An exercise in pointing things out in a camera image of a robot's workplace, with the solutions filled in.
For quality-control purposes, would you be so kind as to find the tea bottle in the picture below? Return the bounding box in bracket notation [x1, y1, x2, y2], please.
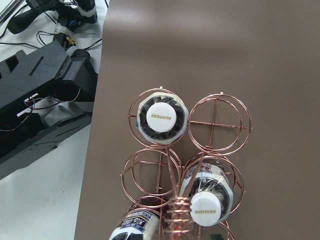
[180, 162, 234, 227]
[136, 91, 189, 145]

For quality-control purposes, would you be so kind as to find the black equipment with cables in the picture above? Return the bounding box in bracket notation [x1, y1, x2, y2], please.
[0, 0, 98, 178]

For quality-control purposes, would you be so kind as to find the copper wire bottle basket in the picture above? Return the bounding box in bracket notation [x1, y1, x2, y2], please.
[116, 87, 252, 240]

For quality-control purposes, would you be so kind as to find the tea bottle right edge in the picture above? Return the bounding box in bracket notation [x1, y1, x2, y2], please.
[109, 196, 162, 240]

